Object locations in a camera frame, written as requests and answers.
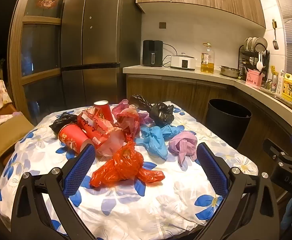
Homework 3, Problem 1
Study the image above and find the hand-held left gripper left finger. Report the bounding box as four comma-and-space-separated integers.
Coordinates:
11, 144, 104, 240

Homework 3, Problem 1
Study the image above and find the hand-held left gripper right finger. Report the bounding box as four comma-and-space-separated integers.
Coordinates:
191, 142, 280, 240

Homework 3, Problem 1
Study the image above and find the large red paper cup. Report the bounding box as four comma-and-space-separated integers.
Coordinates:
58, 124, 90, 154

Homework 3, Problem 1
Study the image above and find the black trash bin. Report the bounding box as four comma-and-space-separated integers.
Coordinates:
205, 99, 252, 149

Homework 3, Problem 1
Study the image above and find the large black plastic bag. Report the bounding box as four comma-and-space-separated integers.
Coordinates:
49, 112, 79, 133

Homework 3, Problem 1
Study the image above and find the steel sink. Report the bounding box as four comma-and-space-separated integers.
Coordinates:
268, 87, 292, 120

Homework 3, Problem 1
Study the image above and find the purple plastic bag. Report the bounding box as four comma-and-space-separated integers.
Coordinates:
168, 131, 198, 167

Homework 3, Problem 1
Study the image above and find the orange-red plastic bag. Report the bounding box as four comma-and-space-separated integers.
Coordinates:
89, 140, 165, 188

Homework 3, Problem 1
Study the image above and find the clear red bag white label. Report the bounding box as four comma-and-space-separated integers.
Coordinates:
77, 106, 125, 157

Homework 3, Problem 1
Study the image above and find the yellow detergent bottle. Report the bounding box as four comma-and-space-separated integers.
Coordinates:
282, 72, 292, 103

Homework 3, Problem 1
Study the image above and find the white plastic bottle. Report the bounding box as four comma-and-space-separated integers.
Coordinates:
277, 70, 285, 98

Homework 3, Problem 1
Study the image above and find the small red paper cup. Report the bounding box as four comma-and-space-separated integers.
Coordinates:
93, 100, 114, 123

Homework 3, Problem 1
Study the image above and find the blue plastic bag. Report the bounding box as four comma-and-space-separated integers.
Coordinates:
140, 124, 184, 160

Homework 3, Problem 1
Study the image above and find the dark red plastic bag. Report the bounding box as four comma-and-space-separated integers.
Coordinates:
116, 107, 140, 140

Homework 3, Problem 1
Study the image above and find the blue floral tablecloth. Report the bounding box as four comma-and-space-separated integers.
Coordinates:
0, 102, 258, 240

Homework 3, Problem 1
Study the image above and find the pink utensil holder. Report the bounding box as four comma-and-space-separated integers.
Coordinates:
245, 70, 262, 87

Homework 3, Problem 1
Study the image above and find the crumpled black plastic bag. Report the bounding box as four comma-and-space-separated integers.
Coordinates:
149, 102, 175, 127

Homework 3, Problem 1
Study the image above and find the tan seat cushion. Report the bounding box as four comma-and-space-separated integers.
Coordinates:
0, 122, 35, 162

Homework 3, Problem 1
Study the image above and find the steel mixing bowl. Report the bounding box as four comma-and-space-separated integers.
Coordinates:
219, 65, 243, 77

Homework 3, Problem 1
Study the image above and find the pale pink cloth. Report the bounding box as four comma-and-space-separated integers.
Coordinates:
0, 112, 24, 128

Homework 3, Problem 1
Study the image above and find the thin black plastic bag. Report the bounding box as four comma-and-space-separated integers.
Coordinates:
128, 94, 152, 110

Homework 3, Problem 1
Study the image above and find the wooden base cabinet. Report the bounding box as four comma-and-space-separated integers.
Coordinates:
126, 74, 292, 160

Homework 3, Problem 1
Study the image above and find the brown chair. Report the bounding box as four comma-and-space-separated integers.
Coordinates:
0, 80, 35, 168

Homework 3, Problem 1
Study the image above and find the light stone kitchen counter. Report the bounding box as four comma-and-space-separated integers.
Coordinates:
123, 65, 292, 135

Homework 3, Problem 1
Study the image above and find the hanging black spatula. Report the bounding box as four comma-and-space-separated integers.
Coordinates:
272, 19, 279, 50

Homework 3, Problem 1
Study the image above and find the row of white plates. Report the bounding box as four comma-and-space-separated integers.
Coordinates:
244, 37, 268, 53

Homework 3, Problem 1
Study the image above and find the cooking oil bottle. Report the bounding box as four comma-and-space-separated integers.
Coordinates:
201, 43, 216, 74

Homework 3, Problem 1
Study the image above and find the white electric cooker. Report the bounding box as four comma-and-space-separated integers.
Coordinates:
170, 53, 198, 71

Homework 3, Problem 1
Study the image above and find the wooden framed glass door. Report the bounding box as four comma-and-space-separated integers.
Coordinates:
9, 0, 71, 125

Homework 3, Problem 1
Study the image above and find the dark steel refrigerator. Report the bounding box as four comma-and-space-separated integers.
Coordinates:
60, 0, 143, 110

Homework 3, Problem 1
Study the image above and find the black air fryer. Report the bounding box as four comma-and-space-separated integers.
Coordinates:
143, 40, 164, 67

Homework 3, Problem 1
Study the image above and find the black wire dish rack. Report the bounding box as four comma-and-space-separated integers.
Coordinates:
238, 37, 270, 80

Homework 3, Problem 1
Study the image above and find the black power cable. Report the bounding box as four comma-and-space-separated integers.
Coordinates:
162, 43, 179, 68

